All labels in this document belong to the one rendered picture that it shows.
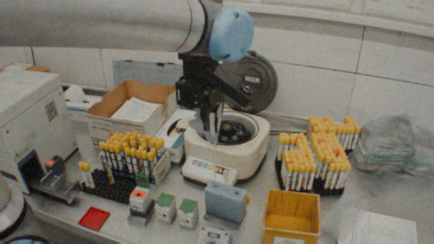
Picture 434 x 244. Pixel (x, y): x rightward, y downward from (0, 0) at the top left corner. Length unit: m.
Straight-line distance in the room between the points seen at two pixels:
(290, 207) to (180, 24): 0.62
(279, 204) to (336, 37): 0.58
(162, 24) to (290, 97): 0.89
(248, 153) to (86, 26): 0.69
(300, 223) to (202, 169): 0.33
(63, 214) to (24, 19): 0.76
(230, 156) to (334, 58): 0.50
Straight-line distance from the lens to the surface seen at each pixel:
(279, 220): 0.87
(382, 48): 1.13
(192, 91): 0.64
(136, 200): 0.85
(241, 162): 0.91
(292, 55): 1.13
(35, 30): 0.29
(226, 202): 0.81
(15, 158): 1.01
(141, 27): 0.34
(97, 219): 0.92
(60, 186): 1.01
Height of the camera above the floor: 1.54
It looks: 32 degrees down
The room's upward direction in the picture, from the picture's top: straight up
